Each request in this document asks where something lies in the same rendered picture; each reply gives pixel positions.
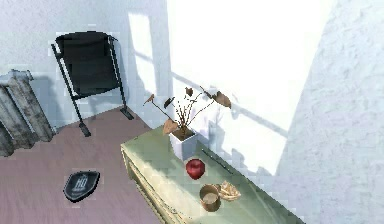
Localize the pale green wooden table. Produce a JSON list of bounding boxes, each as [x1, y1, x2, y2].
[[120, 125, 306, 224]]

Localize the black bin on frame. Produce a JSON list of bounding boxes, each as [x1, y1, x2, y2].
[[50, 31, 135, 138]]

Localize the black shield-shaped floor object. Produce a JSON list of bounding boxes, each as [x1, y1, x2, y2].
[[63, 170, 101, 203]]

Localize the dry plant in white pot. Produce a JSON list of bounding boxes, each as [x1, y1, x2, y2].
[[143, 86, 232, 162]]

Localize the grey radiator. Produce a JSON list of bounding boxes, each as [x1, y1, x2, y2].
[[0, 69, 56, 158]]

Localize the red apple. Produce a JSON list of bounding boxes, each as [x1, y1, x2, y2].
[[185, 158, 206, 181]]

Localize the brown cup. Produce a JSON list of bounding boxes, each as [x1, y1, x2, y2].
[[199, 184, 222, 213]]

